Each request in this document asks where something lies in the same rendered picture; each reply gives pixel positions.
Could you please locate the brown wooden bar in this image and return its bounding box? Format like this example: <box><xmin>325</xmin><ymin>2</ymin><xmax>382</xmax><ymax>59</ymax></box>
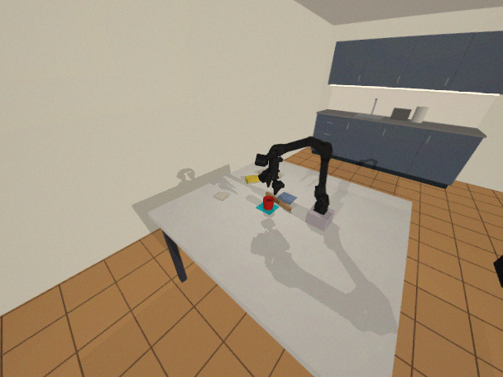
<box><xmin>266</xmin><ymin>192</ymin><xmax>291</xmax><ymax>212</ymax></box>

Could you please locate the yellow rectangular block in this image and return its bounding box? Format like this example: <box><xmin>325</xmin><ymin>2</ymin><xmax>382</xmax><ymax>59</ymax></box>
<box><xmin>245</xmin><ymin>175</ymin><xmax>260</xmax><ymax>184</ymax></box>

